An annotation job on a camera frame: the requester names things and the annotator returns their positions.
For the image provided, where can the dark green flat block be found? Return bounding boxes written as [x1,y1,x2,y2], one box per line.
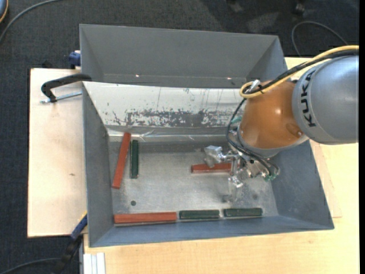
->
[129,139,140,179]
[179,209,221,220]
[222,207,263,218]

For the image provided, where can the pale wood flat board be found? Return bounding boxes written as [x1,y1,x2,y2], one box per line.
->
[27,68,88,238]

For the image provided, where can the red-brown flat block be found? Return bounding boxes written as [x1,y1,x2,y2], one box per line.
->
[190,163,233,175]
[113,211,178,225]
[111,132,132,190]

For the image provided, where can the grey metal bin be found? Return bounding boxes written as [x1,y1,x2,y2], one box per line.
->
[79,23,335,248]

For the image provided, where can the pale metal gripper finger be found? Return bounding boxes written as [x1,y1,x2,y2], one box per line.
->
[227,176,244,203]
[204,144,229,168]

